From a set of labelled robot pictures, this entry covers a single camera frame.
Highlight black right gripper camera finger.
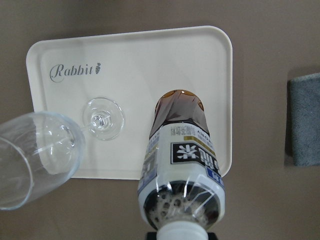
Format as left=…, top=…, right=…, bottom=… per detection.
left=146, top=232, right=217, bottom=240

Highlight tea bottle white cap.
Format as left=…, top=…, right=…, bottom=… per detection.
left=137, top=89, right=225, bottom=238

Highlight clear wine glass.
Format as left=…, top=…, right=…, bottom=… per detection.
left=0, top=97, right=125, bottom=211

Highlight cream rabbit tray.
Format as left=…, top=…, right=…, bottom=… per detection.
left=26, top=26, right=233, bottom=180

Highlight grey folded cloth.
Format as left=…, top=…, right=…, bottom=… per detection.
left=284, top=73, right=320, bottom=167

